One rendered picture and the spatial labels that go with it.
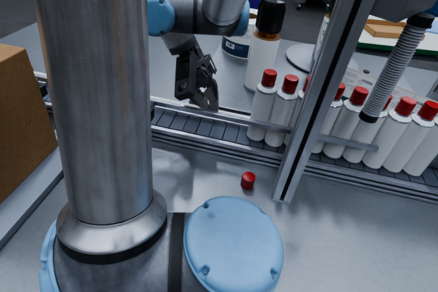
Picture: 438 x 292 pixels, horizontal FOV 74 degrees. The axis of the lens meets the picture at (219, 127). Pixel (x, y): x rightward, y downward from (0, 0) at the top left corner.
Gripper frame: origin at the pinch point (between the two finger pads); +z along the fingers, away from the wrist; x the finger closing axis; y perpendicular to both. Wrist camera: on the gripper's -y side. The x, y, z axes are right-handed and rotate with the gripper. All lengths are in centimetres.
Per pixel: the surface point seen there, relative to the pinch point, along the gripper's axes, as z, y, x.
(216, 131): 5.6, -1.1, 1.3
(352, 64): 28, 61, -40
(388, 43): 52, 124, -64
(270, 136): 10.0, -2.3, -13.4
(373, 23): 50, 157, -63
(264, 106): 0.9, -1.8, -14.8
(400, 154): 23.5, -2.2, -42.6
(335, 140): 13.8, -3.9, -28.8
